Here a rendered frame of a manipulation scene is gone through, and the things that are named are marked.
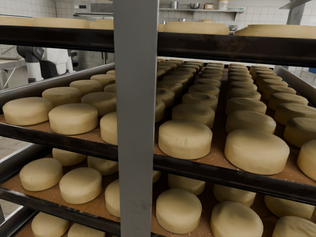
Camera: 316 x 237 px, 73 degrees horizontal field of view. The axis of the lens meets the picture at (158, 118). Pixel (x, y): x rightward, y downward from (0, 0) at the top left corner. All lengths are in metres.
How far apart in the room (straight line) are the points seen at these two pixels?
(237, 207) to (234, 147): 0.09
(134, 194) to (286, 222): 0.16
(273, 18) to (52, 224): 5.87
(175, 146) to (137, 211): 0.07
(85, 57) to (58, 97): 5.22
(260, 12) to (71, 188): 5.80
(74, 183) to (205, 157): 0.16
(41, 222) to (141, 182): 0.23
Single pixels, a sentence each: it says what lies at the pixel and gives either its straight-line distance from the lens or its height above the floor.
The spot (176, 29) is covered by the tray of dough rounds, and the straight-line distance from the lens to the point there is 0.16.
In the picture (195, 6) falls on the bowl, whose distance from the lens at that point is 5.53.
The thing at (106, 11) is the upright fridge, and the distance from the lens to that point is 5.32.
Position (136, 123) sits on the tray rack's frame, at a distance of 0.16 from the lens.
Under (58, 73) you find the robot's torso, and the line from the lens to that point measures 2.10.
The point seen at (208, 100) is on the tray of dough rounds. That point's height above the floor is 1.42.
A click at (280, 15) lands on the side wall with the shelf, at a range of 6.03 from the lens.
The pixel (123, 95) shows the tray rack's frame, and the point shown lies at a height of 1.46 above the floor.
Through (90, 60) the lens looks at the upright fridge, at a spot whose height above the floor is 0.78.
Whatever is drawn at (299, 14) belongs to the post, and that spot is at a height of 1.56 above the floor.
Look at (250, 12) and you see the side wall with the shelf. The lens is 5.88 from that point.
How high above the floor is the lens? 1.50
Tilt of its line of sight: 22 degrees down
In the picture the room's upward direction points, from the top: 2 degrees clockwise
